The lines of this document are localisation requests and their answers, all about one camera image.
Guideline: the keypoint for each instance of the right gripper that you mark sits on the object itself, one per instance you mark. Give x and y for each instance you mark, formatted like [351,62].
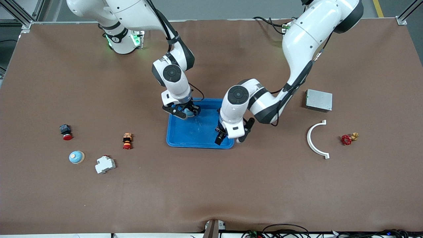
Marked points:
[192,107]

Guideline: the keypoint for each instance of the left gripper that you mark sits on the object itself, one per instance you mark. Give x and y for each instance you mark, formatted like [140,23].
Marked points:
[219,135]

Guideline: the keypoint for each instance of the blue desk bell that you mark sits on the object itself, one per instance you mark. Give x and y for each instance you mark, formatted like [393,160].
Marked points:
[76,157]
[189,113]

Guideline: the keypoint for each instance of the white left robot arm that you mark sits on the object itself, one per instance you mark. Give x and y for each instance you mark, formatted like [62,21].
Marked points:
[304,39]

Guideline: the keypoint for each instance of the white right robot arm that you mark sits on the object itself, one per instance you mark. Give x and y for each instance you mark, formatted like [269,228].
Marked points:
[132,10]

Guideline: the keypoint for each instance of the blue plastic tray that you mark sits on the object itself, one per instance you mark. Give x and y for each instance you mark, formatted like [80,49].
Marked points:
[198,132]

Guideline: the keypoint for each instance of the emergency stop button orange base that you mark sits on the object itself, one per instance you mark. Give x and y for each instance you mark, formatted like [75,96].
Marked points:
[127,141]

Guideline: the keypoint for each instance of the silver metal box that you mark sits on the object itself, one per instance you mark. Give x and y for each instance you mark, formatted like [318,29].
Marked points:
[319,100]

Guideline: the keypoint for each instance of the white circuit breaker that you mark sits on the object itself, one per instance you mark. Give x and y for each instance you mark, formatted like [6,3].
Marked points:
[105,164]

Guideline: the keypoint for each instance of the brass valve red handwheel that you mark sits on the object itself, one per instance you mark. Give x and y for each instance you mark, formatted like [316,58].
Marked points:
[347,139]

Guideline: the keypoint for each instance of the white semicircular bracket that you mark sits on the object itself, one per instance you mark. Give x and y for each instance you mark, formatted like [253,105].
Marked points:
[310,140]

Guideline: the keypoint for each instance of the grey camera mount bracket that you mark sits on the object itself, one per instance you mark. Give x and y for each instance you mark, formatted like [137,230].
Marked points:
[213,229]

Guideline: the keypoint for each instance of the red pushbutton switch blue base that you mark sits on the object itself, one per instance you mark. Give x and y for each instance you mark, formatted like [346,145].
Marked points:
[66,134]

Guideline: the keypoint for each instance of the aluminium frame post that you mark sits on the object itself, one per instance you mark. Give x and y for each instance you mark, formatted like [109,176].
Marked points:
[24,20]
[401,20]

